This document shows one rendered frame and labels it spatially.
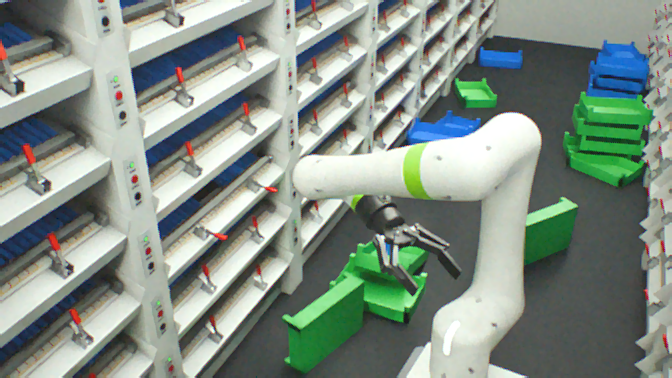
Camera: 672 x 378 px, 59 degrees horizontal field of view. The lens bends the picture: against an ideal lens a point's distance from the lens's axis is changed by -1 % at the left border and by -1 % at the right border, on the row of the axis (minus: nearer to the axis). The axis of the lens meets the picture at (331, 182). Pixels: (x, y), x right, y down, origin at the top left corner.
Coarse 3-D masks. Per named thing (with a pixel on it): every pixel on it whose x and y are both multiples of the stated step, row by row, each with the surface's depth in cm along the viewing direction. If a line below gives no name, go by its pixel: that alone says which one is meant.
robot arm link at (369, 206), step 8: (360, 200) 145; (368, 200) 144; (376, 200) 144; (384, 200) 144; (392, 200) 146; (360, 208) 145; (368, 208) 144; (376, 208) 143; (384, 208) 144; (360, 216) 146; (368, 216) 143; (368, 224) 145
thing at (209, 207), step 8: (264, 160) 191; (256, 168) 187; (240, 176) 181; (248, 176) 183; (232, 184) 177; (240, 184) 179; (224, 192) 174; (232, 192) 177; (216, 200) 170; (232, 200) 175; (208, 208) 167; (224, 208) 171; (192, 216) 162; (200, 216) 163; (184, 224) 159; (192, 224) 160; (176, 232) 156; (184, 232) 158; (168, 240) 153; (176, 240) 156; (168, 248) 154; (176, 248) 154; (168, 256) 152
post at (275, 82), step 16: (256, 16) 173; (272, 16) 171; (272, 32) 173; (288, 48) 179; (256, 80) 184; (272, 80) 181; (288, 96) 186; (288, 112) 188; (272, 144) 192; (288, 144) 193; (288, 176) 198; (272, 192) 202; (288, 192) 201; (288, 224) 206; (272, 240) 212; (288, 240) 209; (288, 272) 217; (288, 288) 220
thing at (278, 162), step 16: (272, 160) 195; (288, 160) 192; (256, 176) 187; (272, 176) 190; (240, 192) 179; (240, 208) 175; (208, 224) 166; (224, 224) 168; (192, 240) 159; (208, 240) 161; (176, 256) 154; (192, 256) 156; (176, 272) 151
